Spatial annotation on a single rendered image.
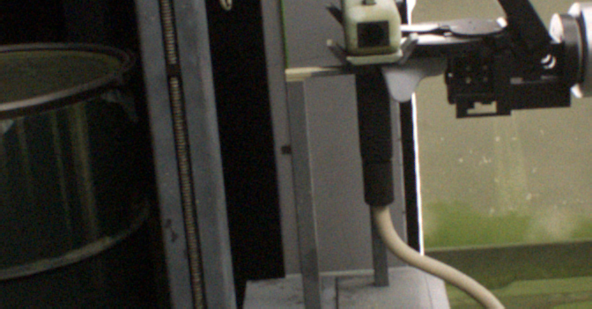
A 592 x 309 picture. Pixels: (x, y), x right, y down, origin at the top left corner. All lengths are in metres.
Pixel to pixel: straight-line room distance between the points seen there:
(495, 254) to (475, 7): 0.70
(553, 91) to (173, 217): 0.38
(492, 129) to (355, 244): 1.54
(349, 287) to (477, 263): 1.82
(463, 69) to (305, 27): 0.52
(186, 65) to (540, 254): 2.12
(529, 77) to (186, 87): 0.33
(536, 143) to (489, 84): 2.07
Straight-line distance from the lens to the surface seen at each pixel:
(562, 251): 3.11
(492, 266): 3.10
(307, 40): 1.58
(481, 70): 1.09
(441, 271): 1.16
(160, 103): 1.09
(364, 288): 1.28
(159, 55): 1.08
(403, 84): 1.08
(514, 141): 3.16
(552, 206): 3.12
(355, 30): 0.97
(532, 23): 1.09
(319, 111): 1.60
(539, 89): 1.11
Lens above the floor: 1.31
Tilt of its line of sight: 16 degrees down
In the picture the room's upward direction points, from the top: 5 degrees counter-clockwise
